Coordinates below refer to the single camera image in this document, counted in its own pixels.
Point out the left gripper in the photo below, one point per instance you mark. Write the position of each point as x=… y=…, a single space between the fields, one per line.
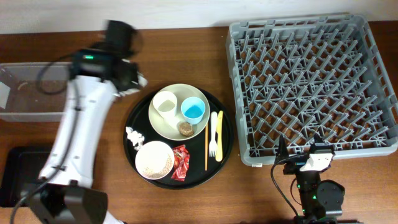
x=127 y=78

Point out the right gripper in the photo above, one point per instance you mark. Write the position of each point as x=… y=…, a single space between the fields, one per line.
x=294 y=168

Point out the large white tissue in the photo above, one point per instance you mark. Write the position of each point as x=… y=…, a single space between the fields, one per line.
x=142 y=82

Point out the white cup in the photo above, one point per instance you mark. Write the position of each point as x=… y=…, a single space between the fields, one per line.
x=165 y=103

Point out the small white tissue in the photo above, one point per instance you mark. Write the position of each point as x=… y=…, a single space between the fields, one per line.
x=137 y=139

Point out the pink bowl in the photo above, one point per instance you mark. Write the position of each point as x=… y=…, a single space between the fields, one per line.
x=149 y=150

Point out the rice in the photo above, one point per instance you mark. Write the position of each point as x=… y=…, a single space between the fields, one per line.
x=157 y=166

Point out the red candy wrapper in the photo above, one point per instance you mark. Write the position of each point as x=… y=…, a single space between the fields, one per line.
x=181 y=163

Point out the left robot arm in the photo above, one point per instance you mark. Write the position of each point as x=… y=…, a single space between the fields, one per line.
x=96 y=77

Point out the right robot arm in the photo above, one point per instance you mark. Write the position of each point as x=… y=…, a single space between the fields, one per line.
x=321 y=200

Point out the grey dishwasher rack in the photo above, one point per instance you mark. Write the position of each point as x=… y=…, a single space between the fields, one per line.
x=302 y=76

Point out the beige plate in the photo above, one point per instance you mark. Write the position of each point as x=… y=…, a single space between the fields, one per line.
x=168 y=128

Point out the blue cup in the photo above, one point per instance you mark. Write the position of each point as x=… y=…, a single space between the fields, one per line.
x=193 y=109

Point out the brown cookie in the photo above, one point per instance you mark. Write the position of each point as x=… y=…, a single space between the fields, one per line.
x=186 y=129

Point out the yellow plastic knife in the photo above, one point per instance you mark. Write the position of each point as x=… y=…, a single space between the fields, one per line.
x=219 y=152

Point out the round black serving tray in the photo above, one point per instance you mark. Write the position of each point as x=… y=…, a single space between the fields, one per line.
x=138 y=120

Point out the white plastic fork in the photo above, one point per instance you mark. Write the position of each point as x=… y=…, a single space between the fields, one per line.
x=213 y=125

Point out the clear plastic bin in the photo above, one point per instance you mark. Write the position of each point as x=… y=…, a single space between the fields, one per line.
x=25 y=102

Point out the wooden chopstick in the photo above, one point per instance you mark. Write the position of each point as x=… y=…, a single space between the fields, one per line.
x=206 y=147

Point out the white label on bin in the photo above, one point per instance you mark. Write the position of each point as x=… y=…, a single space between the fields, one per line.
x=4 y=95

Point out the black rectangular tray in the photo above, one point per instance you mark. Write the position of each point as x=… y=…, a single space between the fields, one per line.
x=22 y=167

